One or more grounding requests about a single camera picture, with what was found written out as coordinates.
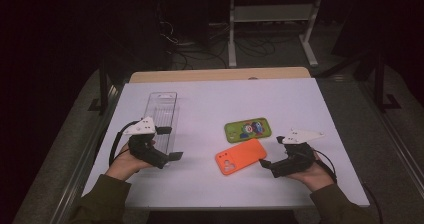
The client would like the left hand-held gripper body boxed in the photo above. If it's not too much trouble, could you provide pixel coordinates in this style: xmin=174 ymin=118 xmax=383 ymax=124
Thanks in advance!
xmin=123 ymin=116 xmax=170 ymax=170

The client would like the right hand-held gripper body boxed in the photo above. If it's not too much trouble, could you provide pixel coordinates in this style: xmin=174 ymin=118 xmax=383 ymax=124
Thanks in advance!
xmin=266 ymin=128 xmax=325 ymax=179

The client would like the clear plastic rack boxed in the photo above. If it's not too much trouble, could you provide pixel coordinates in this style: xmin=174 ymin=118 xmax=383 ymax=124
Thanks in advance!
xmin=143 ymin=91 xmax=181 ymax=167

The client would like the orange phone case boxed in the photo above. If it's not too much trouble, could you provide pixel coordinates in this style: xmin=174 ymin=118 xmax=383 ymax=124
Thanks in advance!
xmin=214 ymin=137 xmax=268 ymax=176

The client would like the green printed phone case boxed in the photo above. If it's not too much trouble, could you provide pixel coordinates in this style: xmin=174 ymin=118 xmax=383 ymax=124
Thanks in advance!
xmin=223 ymin=117 xmax=273 ymax=144

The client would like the person's left hand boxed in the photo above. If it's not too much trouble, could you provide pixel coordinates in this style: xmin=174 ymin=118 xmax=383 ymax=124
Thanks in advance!
xmin=105 ymin=139 xmax=158 ymax=182

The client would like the person's right hand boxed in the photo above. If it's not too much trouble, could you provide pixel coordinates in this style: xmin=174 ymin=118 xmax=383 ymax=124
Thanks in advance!
xmin=285 ymin=151 xmax=336 ymax=194

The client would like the black metal stand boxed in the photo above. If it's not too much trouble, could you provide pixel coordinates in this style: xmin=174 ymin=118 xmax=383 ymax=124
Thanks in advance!
xmin=87 ymin=59 xmax=112 ymax=116
xmin=372 ymin=48 xmax=403 ymax=114

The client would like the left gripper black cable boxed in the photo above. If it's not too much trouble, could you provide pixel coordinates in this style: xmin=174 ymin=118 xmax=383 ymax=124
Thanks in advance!
xmin=108 ymin=120 xmax=140 ymax=167

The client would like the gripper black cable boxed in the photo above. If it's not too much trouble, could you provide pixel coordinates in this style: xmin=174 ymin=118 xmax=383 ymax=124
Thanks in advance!
xmin=108 ymin=120 xmax=140 ymax=167
xmin=311 ymin=148 xmax=385 ymax=224

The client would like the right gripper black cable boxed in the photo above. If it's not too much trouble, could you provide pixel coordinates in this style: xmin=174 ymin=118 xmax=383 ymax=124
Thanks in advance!
xmin=311 ymin=148 xmax=385 ymax=224

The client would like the metal floor rail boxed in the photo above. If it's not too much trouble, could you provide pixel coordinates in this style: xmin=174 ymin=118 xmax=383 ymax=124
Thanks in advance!
xmin=362 ymin=83 xmax=424 ymax=199
xmin=49 ymin=83 xmax=122 ymax=224

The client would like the tangle of floor cables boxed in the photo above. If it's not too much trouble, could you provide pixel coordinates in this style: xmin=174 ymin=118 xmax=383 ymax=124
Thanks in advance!
xmin=155 ymin=2 xmax=278 ymax=70

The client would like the white metal desk frame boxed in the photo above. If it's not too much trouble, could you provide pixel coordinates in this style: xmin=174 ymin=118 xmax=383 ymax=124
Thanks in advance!
xmin=227 ymin=0 xmax=325 ymax=69

